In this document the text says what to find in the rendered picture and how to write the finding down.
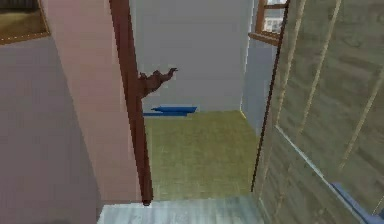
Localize blue flat cloth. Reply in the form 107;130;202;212
143;105;199;118

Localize brown framed wall picture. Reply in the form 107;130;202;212
0;0;52;46

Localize brown framed window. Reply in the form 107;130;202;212
248;0;290;47

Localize brown room door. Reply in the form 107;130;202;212
109;0;155;207

